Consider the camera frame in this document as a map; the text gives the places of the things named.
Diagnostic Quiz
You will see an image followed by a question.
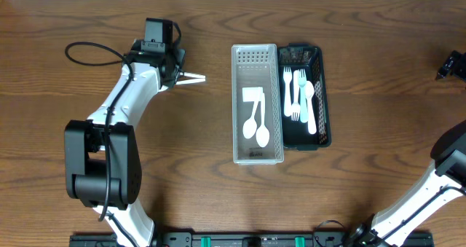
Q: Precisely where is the black plastic basket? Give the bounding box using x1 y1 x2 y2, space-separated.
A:
277 43 331 151

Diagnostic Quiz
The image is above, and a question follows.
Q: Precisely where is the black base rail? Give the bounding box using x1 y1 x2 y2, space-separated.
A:
68 232 435 247

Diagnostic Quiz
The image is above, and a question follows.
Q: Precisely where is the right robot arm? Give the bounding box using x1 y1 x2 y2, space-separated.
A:
344 122 465 246

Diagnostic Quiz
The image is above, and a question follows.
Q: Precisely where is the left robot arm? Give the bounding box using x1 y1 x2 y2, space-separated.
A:
64 18 186 246

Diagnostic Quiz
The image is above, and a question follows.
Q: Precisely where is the clear plastic basket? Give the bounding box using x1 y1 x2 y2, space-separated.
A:
231 44 284 165

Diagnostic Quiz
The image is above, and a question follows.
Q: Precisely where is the white plastic spoon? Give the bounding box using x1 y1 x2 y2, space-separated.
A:
305 81 317 135
242 93 261 139
256 93 270 148
182 71 206 79
176 78 206 85

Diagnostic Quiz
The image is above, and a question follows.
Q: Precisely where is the white plastic fork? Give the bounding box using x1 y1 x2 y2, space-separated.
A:
298 68 308 123
291 70 300 121
283 66 293 117

